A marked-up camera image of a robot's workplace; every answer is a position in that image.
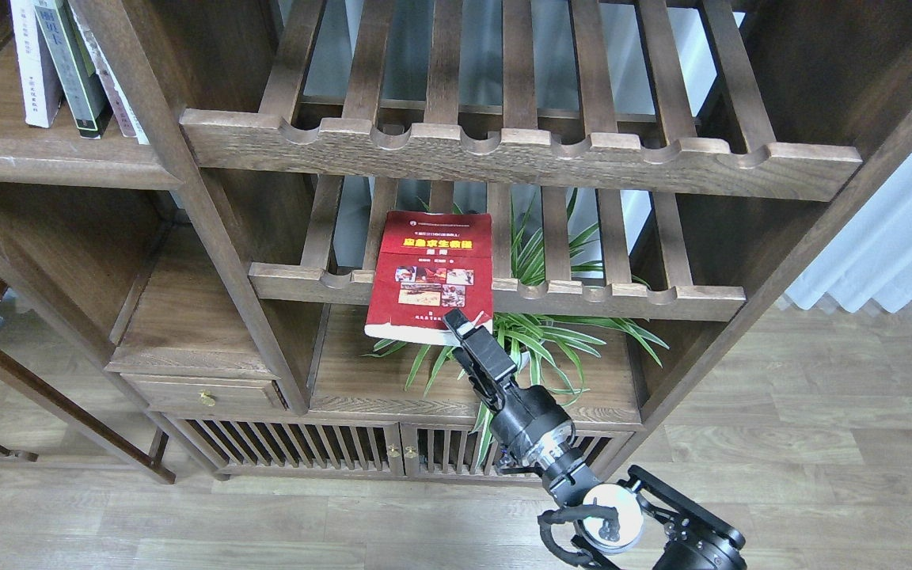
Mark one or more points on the white curtain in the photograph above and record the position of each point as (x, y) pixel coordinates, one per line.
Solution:
(868, 266)

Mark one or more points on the white cream paperback book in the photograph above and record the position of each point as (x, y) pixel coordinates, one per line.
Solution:
(41, 86)

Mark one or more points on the dark wooden bookshelf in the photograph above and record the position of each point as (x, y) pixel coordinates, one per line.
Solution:
(691, 158)

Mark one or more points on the white plant pot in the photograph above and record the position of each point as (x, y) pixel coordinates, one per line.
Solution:
(519, 360)

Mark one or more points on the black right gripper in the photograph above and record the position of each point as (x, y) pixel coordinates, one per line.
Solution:
(532, 426)

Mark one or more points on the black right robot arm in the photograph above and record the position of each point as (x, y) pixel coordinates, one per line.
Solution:
(594, 519)

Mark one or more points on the green spider plant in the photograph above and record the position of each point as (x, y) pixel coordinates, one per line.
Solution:
(550, 344)

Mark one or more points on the white standing book on shelf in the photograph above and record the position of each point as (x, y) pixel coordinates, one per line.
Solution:
(121, 110)

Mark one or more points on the red paperback book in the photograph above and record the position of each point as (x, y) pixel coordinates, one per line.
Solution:
(429, 264)

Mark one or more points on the green and black book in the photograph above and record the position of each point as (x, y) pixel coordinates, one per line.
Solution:
(83, 90)

